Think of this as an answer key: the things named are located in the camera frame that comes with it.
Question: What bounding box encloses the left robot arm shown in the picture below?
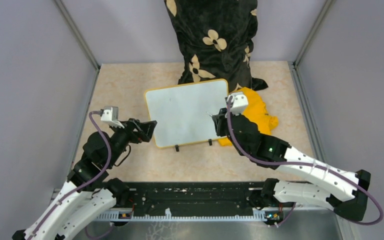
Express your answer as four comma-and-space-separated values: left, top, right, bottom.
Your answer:
11, 118, 157, 240

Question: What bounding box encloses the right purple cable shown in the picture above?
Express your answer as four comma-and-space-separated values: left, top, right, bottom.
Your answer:
225, 99, 384, 226

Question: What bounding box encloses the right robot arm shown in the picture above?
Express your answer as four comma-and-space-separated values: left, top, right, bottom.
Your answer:
211, 108, 371, 222

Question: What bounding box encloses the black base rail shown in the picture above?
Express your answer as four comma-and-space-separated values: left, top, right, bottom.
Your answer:
96, 181, 293, 226

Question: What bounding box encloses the black floral blanket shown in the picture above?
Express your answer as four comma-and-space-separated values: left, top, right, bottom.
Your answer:
164, 0, 269, 92

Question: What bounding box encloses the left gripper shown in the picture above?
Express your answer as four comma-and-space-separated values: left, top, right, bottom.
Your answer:
105, 117, 157, 167

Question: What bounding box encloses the yellow t-shirt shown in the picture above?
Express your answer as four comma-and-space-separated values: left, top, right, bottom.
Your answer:
234, 87, 279, 135

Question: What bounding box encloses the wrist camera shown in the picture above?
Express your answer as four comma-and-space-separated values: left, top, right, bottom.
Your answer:
100, 105, 125, 129
225, 91, 249, 116

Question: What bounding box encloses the yellow-framed whiteboard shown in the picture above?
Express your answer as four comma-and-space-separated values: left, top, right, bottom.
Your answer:
144, 78, 228, 149

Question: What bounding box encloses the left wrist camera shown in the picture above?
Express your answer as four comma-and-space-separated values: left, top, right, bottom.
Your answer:
100, 105, 125, 129

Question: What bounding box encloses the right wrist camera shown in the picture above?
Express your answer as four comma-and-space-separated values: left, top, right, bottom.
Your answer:
225, 91, 249, 116

